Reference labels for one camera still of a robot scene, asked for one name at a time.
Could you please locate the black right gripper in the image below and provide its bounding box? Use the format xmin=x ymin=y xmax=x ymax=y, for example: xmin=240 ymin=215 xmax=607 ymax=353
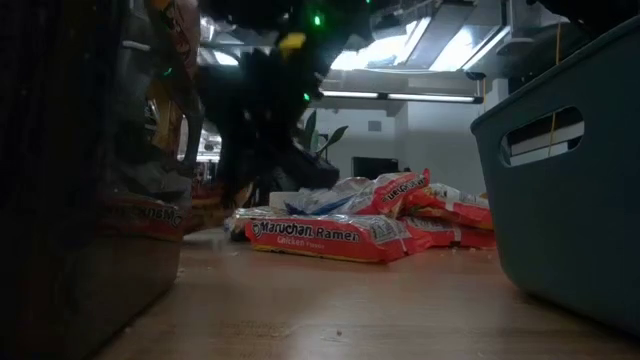
xmin=202 ymin=47 xmax=342 ymax=211

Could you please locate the blue Maruchan noodle pack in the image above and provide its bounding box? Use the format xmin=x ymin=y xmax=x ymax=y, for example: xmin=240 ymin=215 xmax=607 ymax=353
xmin=283 ymin=177 xmax=374 ymax=217
xmin=224 ymin=205 xmax=281 ymax=242

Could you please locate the red Maruchan noodle pack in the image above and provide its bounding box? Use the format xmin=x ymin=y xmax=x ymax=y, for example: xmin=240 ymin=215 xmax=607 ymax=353
xmin=185 ymin=182 xmax=251 ymax=234

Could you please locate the orange Maruchan noodle pack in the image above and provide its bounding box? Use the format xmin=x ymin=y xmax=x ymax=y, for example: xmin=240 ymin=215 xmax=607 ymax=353
xmin=344 ymin=168 xmax=432 ymax=217
xmin=243 ymin=213 xmax=434 ymax=265
xmin=403 ymin=182 xmax=495 ymax=231
xmin=399 ymin=215 xmax=498 ymax=250

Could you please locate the white plant pot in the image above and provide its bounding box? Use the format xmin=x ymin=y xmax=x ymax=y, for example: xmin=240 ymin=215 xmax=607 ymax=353
xmin=268 ymin=191 xmax=301 ymax=210

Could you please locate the green succulent plant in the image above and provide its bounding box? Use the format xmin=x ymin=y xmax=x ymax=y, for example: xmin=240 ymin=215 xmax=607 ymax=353
xmin=302 ymin=108 xmax=350 ymax=157

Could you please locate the fluorescent ceiling tube light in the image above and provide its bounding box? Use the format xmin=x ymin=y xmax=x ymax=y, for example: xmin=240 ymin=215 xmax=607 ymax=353
xmin=319 ymin=89 xmax=381 ymax=100
xmin=387 ymin=92 xmax=476 ymax=104

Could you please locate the dark grey left bin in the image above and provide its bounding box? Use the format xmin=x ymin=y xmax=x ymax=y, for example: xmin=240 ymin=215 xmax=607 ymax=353
xmin=0 ymin=0 xmax=204 ymax=360

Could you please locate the teal plastic bin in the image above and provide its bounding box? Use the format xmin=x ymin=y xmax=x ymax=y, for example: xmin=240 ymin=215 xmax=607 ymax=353
xmin=469 ymin=14 xmax=640 ymax=337

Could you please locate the black wall monitor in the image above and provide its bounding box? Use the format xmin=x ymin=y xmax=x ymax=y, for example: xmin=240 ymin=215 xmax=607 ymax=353
xmin=351 ymin=156 xmax=400 ymax=181

